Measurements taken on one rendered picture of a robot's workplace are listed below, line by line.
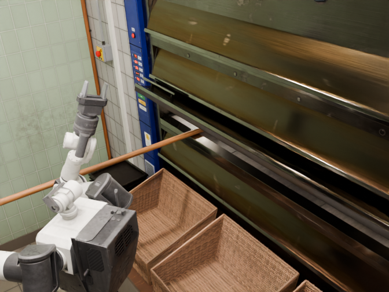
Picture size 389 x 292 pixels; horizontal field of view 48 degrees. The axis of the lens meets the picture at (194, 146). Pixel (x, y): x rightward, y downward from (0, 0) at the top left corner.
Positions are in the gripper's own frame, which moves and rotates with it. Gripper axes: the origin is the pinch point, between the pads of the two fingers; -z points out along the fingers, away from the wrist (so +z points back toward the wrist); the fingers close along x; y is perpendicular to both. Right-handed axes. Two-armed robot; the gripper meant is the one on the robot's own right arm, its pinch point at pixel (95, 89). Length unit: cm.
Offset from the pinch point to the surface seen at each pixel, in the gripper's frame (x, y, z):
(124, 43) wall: -69, 92, 1
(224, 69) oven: -58, -5, -18
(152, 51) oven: -65, 58, -5
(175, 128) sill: -80, 35, 31
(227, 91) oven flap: -62, -8, -9
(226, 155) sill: -78, -9, 25
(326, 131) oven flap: -58, -64, -16
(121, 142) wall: -102, 109, 80
